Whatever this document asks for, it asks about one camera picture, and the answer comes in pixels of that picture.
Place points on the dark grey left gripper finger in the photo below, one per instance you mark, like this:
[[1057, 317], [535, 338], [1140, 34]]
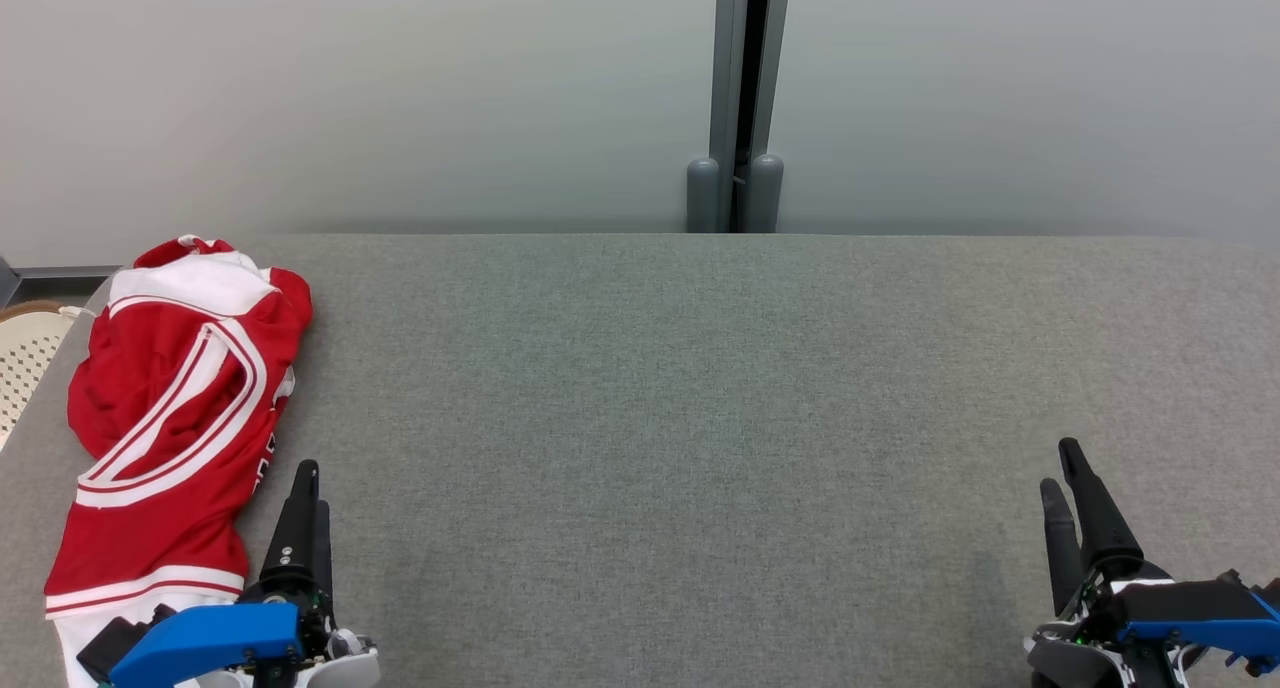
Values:
[[325, 558], [292, 528]]

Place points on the red white-trimmed sports jersey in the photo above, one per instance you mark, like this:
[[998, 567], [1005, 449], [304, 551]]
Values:
[[160, 438]]

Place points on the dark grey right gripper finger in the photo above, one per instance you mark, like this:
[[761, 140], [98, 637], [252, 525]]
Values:
[[1105, 528], [1063, 548]]

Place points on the cream perforated laundry basket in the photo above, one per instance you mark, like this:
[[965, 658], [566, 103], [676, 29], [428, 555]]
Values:
[[25, 358]]

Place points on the blue-covered right gripper body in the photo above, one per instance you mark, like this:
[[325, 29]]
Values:
[[1190, 638]]

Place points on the blue-covered left gripper body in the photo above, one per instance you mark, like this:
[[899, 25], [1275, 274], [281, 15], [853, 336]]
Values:
[[210, 638]]

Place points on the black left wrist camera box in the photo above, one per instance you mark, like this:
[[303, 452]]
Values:
[[108, 646]]

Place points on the grey metal post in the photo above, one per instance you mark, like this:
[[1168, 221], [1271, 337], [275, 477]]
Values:
[[738, 88]]

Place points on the red shorts with white stripe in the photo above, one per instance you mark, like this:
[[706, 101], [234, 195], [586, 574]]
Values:
[[200, 278]]

